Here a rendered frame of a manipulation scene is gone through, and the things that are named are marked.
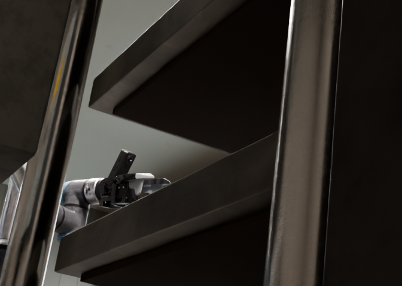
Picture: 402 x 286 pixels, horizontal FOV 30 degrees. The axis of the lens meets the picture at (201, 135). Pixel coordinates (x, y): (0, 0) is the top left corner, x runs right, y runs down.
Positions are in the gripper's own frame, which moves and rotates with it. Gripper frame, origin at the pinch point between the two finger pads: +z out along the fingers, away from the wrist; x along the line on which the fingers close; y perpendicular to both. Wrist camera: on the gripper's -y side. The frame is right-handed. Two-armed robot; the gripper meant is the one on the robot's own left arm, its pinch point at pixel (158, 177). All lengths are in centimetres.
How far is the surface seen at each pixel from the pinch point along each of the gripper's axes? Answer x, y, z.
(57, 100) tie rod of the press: 83, 10, 47
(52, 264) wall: -420, -34, -479
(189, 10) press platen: 94, 7, 79
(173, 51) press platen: 89, 9, 73
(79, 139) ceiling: -293, -125, -329
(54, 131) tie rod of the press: 83, 15, 47
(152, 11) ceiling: -154, -145, -138
